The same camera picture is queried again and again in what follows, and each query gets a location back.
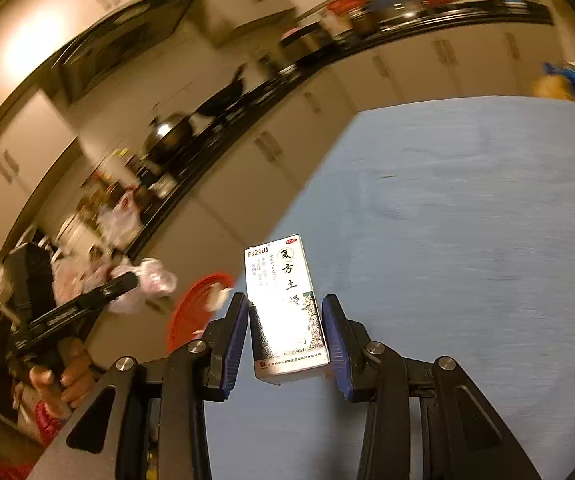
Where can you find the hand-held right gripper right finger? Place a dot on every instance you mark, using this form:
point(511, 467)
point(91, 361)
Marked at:
point(336, 347)

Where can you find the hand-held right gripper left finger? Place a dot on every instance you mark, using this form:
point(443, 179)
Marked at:
point(235, 342)

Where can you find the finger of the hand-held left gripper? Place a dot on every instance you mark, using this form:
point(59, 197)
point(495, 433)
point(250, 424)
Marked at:
point(112, 290)

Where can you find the pinkish plastic bag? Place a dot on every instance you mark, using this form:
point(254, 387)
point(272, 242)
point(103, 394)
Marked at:
point(155, 277)

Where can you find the red plastic basket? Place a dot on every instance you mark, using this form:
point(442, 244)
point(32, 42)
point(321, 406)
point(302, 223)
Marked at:
point(192, 310)

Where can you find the white medicine box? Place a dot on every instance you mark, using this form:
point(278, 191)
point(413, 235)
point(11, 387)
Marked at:
point(285, 310)

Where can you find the person's left hand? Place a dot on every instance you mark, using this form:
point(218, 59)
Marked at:
point(75, 375)

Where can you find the crumpled clear plastic bag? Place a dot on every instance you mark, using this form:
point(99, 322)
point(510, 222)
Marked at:
point(75, 270)

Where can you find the white red-printed plastic bag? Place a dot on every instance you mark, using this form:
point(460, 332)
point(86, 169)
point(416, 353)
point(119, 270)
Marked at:
point(120, 217)

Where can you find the beige lower kitchen cabinets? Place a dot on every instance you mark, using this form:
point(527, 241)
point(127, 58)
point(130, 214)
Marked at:
point(237, 195)

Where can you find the beige kitchen cabinets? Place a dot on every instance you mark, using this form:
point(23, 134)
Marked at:
point(237, 195)
point(17, 145)

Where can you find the black kitchen countertop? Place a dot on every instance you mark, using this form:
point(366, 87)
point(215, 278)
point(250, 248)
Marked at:
point(207, 157)

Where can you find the dark wok with lid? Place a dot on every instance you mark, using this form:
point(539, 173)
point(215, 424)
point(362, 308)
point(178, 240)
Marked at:
point(167, 135)

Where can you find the beige upper kitchen cabinets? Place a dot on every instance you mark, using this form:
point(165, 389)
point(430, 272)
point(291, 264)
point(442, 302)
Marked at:
point(17, 145)

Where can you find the blue-grey tablecloth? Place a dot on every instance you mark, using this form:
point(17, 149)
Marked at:
point(442, 210)

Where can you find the black wok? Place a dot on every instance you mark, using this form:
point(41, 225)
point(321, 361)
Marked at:
point(222, 100)

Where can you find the black range hood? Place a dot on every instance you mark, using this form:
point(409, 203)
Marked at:
point(117, 45)

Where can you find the dark countertop appliance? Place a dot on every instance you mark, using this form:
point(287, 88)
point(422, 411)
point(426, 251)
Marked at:
point(300, 42)

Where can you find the yellow and blue bag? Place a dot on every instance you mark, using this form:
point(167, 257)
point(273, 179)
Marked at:
point(552, 87)

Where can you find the red bowl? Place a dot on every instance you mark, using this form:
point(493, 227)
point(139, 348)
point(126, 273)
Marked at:
point(347, 2)

